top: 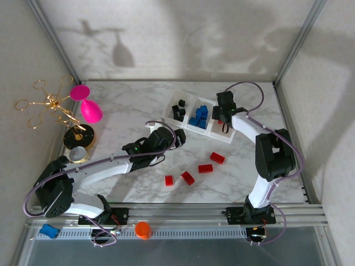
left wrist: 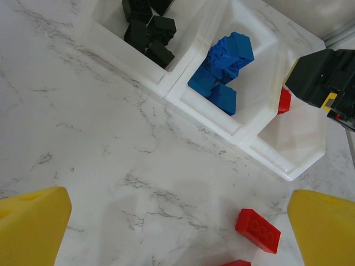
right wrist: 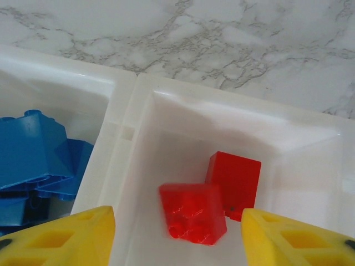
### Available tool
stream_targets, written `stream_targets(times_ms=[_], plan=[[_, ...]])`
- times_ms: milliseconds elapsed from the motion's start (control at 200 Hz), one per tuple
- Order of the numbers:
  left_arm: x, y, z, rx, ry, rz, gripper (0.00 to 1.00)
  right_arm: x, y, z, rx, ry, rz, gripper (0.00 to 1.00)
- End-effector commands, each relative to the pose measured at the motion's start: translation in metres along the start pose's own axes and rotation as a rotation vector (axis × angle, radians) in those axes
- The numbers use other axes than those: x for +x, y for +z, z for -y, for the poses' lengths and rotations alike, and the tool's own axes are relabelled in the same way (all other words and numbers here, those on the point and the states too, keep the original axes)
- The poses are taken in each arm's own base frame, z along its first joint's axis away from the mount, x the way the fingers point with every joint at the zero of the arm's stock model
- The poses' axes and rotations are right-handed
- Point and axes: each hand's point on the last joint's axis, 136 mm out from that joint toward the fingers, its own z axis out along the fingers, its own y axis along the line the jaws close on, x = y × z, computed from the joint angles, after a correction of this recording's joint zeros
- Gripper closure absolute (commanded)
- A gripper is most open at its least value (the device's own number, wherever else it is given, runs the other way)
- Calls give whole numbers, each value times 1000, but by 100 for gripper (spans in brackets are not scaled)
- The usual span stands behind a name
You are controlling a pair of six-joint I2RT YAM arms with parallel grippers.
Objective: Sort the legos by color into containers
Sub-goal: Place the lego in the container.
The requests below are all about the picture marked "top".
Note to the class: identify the blue lego brick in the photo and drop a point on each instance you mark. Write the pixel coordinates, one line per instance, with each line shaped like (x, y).
(202, 123)
(205, 115)
(199, 112)
(203, 107)
(193, 121)

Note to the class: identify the black lego brick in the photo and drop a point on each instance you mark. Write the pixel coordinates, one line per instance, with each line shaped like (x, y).
(181, 102)
(181, 112)
(175, 108)
(177, 117)

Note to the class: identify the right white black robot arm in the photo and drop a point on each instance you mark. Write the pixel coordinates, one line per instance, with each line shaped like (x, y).
(260, 191)

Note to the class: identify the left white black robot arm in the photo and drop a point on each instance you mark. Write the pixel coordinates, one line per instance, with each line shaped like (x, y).
(105, 169)

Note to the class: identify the translucent bin with blue legos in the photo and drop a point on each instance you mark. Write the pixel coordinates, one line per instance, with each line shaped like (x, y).
(206, 102)

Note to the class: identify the translucent bin with black legos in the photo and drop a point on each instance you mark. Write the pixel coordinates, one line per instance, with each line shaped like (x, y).
(188, 97)

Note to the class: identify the small square red lego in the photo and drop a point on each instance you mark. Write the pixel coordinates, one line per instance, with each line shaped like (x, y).
(169, 180)

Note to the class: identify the red rectangular lego brick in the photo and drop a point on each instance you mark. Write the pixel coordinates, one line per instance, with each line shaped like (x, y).
(217, 158)
(205, 168)

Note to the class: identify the red curved lego brick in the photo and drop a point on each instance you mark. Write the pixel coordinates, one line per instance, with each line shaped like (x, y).
(187, 178)

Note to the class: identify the gold glass rack black base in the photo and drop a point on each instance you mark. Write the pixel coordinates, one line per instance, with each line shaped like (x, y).
(84, 140)

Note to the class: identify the silver disc on gold block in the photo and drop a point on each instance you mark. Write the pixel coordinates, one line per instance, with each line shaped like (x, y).
(77, 153)

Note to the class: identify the orange cylinder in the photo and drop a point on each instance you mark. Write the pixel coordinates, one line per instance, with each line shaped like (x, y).
(143, 230)

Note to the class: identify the pink plastic goblet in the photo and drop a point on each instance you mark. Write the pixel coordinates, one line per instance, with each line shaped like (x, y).
(91, 110)

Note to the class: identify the blue bone-shaped object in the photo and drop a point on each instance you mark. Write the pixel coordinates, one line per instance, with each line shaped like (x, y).
(49, 230)

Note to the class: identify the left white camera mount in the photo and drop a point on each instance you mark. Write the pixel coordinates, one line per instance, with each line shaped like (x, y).
(152, 126)

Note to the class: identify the left black mount plate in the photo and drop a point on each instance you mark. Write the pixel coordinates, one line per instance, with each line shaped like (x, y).
(122, 216)

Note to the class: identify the black mount plate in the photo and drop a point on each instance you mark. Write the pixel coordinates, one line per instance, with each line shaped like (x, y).
(234, 216)
(122, 216)

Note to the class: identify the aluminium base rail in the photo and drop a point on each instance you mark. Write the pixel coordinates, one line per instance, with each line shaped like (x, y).
(177, 214)

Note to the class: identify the aluminium frame side rail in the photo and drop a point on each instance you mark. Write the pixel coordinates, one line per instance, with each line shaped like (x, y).
(294, 133)

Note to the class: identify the right black mount plate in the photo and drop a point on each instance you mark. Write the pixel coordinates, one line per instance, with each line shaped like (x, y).
(234, 216)

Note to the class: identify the aluminium frame post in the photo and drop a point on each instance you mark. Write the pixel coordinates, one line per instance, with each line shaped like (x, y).
(299, 44)
(55, 41)

